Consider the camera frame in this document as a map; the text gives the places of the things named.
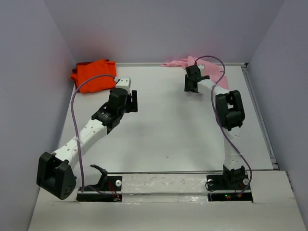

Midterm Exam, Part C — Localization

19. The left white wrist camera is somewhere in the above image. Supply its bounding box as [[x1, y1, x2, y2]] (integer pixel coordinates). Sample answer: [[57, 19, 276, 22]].
[[115, 77, 131, 92]]

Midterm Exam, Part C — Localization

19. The orange folded t shirt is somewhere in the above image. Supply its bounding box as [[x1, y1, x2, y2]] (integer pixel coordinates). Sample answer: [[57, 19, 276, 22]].
[[78, 59, 117, 94]]

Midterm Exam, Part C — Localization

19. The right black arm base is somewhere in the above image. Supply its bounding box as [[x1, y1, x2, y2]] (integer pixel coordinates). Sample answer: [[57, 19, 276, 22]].
[[205, 174, 253, 202]]

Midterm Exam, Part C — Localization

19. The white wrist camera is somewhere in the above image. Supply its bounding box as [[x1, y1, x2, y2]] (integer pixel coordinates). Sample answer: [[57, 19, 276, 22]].
[[197, 64, 205, 76], [115, 77, 131, 92]]

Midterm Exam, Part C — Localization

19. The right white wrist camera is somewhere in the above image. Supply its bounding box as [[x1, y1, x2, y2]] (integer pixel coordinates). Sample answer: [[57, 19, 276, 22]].
[[197, 64, 205, 76]]

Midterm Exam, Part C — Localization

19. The pink t shirt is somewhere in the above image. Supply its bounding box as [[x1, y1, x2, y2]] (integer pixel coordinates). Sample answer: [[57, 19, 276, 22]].
[[161, 56, 229, 89]]

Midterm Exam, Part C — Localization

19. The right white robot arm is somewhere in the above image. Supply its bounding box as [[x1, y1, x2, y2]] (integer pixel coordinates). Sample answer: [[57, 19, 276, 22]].
[[184, 64, 250, 193]]

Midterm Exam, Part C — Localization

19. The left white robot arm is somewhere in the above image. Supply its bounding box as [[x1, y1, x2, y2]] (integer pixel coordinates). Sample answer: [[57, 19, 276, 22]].
[[36, 88, 138, 200]]

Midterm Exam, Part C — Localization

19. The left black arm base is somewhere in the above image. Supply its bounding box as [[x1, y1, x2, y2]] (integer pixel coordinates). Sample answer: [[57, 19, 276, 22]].
[[76, 165, 123, 203]]

